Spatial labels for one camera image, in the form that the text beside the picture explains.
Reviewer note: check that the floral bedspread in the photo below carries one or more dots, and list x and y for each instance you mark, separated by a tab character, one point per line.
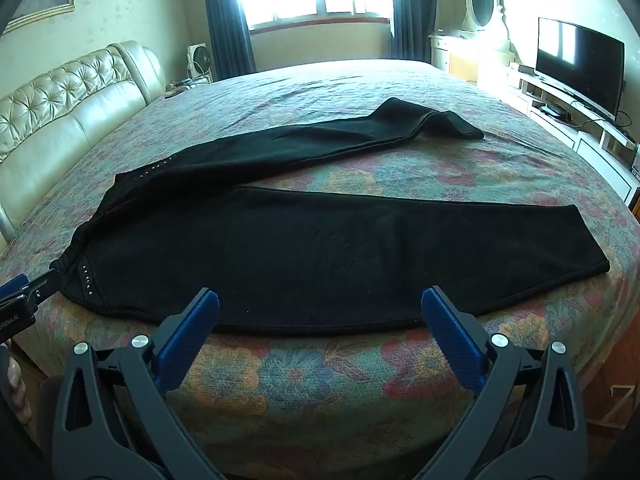
400	170

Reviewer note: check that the white vanity dresser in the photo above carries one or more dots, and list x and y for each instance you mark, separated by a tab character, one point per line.
460	57

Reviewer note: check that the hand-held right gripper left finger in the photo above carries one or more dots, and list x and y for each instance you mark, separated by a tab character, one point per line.
192	332

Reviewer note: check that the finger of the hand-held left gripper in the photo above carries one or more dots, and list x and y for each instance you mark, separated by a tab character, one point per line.
37	290

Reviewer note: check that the black set-top box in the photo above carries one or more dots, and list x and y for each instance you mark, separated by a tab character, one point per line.
554	111

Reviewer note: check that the white fan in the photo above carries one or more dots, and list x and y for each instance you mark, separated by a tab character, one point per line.
200	62

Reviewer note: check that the black curved television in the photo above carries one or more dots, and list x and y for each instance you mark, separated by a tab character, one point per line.
580	65

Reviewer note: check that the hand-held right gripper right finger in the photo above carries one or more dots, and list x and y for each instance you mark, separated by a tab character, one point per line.
450	335

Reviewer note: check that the dark blue curtain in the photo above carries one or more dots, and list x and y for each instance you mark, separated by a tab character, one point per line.
412	5
227	20

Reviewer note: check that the person's left hand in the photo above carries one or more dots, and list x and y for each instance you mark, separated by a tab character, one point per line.
16	385

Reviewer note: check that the beige tufted leather headboard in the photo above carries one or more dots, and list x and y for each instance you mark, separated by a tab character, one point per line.
75	105

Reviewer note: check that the white television stand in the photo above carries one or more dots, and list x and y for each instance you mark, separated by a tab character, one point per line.
590	145

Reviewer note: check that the black pants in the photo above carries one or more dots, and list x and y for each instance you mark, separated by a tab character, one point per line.
300	250

